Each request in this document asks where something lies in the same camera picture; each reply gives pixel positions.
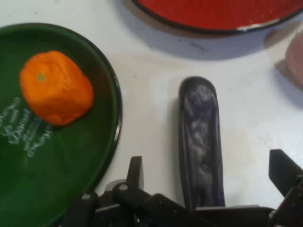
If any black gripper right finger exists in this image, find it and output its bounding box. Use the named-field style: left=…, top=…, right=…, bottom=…
left=268, top=148, right=303, bottom=227

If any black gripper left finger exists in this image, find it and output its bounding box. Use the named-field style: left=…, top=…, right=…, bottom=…
left=71, top=156, right=187, bottom=227

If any orange toy tangerine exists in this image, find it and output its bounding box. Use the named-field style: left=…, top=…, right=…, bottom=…
left=19, top=50, right=95, bottom=126

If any green round plate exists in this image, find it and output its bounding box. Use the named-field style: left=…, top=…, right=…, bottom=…
left=0, top=22, right=123, bottom=227

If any purple toy eggplant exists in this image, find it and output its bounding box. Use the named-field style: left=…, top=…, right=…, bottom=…
left=177, top=75, right=226, bottom=212

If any pink toy peach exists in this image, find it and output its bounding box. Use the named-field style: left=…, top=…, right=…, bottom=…
left=285, top=30, right=303, bottom=89

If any red round plate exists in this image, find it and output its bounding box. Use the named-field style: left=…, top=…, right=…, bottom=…
left=131, top=0, right=303, bottom=33

